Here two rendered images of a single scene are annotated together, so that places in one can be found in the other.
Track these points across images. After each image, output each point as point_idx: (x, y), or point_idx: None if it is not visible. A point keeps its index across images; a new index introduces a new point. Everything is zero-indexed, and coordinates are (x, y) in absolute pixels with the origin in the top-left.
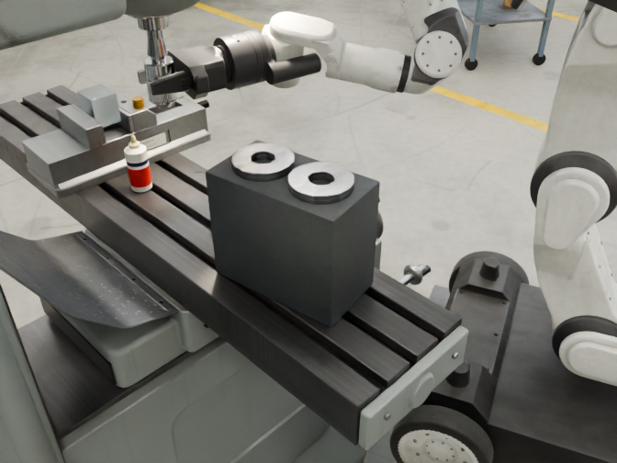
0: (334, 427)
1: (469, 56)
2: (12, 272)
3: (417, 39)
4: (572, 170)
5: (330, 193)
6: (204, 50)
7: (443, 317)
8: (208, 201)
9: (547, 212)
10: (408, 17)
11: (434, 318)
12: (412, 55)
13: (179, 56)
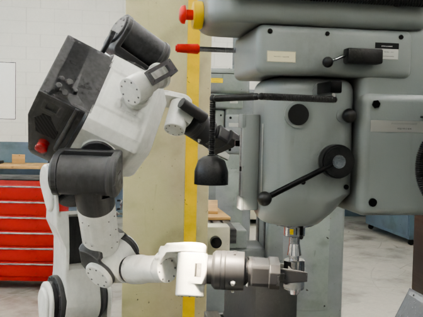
0: None
1: None
2: (406, 309)
3: (117, 248)
4: None
5: (255, 256)
6: (255, 261)
7: (211, 312)
8: (296, 295)
9: (111, 304)
10: (112, 239)
11: (214, 313)
12: (131, 252)
13: (277, 261)
